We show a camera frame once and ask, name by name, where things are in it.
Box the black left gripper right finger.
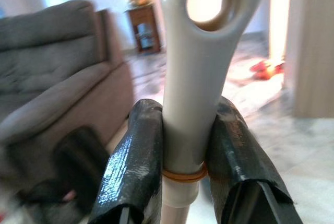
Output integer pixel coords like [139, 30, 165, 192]
[205, 96, 305, 224]

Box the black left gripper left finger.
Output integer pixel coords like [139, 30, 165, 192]
[88, 98, 164, 224]

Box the broom with wooden stick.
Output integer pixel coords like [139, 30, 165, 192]
[159, 0, 267, 224]

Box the orange rubber band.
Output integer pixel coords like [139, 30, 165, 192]
[161, 163, 208, 183]

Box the black bag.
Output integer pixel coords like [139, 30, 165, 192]
[15, 127, 110, 217]

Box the orange red toy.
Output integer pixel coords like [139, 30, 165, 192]
[250, 58, 285, 81]

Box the grey fabric sofa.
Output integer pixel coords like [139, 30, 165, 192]
[0, 0, 135, 198]

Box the dark wooden side table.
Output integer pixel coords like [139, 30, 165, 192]
[125, 3, 161, 54]

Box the light wood cabinet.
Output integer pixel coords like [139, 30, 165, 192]
[283, 0, 334, 119]

